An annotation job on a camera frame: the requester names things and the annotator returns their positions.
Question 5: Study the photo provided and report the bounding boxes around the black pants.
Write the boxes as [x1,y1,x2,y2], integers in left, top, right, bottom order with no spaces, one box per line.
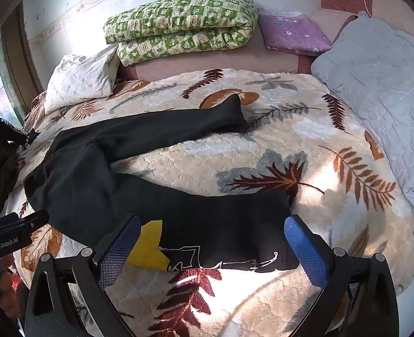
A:
[24,95,292,273]

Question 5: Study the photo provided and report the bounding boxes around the white patterned pillow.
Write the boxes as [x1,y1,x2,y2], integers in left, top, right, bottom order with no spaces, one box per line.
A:
[44,45,120,115]

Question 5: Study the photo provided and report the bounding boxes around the green checked folded quilt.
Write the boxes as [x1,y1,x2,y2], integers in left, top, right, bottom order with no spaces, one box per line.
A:
[103,0,259,67]

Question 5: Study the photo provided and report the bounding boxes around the pink bed sheet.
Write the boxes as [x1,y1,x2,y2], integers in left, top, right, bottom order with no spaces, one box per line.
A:
[117,26,316,82]

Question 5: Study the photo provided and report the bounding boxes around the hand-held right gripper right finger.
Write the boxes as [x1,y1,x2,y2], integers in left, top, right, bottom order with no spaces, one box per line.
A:
[283,215,401,337]

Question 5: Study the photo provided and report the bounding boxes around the leaf print fleece blanket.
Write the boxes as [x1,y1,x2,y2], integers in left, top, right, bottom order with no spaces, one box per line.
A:
[10,68,414,337]

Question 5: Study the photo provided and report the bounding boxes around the light grey quilted pillow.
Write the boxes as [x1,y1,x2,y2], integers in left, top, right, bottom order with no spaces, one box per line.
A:
[310,11,414,232]

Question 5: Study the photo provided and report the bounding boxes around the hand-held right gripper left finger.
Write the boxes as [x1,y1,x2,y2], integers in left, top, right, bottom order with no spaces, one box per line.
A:
[24,213,142,337]

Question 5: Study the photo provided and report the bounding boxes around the purple floral folded cloth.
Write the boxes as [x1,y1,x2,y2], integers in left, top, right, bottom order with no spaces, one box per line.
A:
[258,9,332,57]

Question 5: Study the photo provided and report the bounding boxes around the pink padded headboard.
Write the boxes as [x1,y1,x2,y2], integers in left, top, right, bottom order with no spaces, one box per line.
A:
[309,0,414,43]

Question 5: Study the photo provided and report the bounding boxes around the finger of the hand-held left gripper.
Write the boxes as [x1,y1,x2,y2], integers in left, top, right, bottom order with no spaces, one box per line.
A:
[17,209,50,234]

